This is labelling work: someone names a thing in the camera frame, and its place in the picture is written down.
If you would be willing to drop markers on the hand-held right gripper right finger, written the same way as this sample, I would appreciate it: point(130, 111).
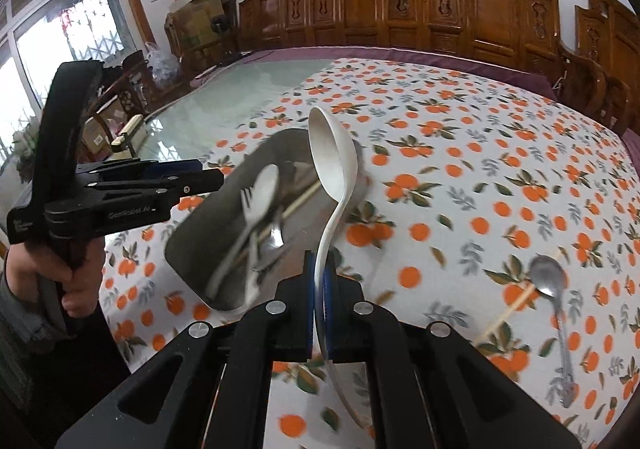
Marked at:
point(327, 299)

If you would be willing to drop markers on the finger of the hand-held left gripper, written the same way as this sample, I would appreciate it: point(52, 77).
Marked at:
point(200, 183)
point(175, 168)

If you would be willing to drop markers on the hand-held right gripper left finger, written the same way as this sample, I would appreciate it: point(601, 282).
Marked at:
point(309, 309)

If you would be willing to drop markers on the white plastic fork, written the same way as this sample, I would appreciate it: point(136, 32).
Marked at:
point(248, 209)

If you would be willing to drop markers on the small white spoon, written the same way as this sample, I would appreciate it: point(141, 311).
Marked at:
point(265, 189)

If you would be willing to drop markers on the grey rectangular tray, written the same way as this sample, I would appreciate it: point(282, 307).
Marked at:
point(200, 254)

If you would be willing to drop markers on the metal fork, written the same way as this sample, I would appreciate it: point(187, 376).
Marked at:
point(276, 234)

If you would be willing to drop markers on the wooden chopstick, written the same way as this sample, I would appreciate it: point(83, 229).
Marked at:
point(505, 316)
point(300, 201)

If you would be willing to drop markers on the large white soup spoon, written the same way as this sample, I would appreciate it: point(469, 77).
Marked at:
point(330, 154)

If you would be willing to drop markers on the person's left hand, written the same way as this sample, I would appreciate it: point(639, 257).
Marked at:
point(85, 289)

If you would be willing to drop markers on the wooden side chair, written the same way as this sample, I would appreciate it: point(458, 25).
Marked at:
point(120, 104)

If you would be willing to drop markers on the clear plastic bag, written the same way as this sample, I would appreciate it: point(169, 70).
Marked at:
point(162, 66)

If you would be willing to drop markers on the window with metal grille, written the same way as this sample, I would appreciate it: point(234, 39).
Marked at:
point(65, 29)

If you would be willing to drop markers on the large brown cardboard box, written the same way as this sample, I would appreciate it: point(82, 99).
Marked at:
point(197, 29)

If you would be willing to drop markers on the orange print tablecloth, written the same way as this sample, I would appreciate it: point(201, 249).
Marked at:
point(475, 169)

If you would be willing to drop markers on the metal spoon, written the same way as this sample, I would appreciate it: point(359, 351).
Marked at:
point(547, 274)

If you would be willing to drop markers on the person's black-clad leg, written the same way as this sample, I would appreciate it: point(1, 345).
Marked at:
point(60, 389)

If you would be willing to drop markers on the carved wooden bench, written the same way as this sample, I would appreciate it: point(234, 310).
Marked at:
point(400, 4)

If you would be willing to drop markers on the purple armchair cushion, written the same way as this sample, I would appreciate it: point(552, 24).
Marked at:
point(632, 154)

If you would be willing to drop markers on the carved wooden armchair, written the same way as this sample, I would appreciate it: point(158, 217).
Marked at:
point(605, 59)

